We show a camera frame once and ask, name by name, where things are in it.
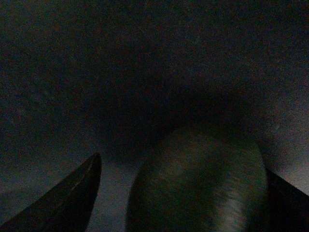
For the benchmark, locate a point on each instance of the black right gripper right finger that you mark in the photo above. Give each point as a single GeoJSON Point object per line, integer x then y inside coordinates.
{"type": "Point", "coordinates": [289, 206]}

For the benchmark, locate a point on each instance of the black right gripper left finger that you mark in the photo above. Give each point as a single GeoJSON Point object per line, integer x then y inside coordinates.
{"type": "Point", "coordinates": [66, 207]}

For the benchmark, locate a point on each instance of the dark green avocado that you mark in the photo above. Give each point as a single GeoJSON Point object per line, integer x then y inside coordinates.
{"type": "Point", "coordinates": [198, 181]}

